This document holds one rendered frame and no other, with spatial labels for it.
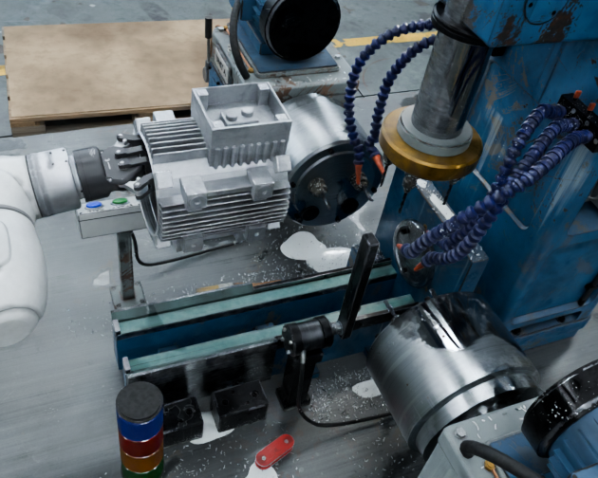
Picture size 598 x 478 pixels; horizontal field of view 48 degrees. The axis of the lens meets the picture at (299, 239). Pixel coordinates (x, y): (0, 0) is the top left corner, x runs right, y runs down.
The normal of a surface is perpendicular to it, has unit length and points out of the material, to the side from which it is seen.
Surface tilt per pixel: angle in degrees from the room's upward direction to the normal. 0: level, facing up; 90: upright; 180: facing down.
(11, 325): 96
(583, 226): 3
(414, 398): 66
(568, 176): 90
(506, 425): 0
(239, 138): 91
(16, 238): 32
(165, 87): 0
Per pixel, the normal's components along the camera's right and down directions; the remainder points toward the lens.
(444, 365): -0.37, -0.50
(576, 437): -0.80, -0.11
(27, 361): 0.14, -0.70
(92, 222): 0.39, 0.32
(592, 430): -0.61, -0.33
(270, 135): 0.37, 0.71
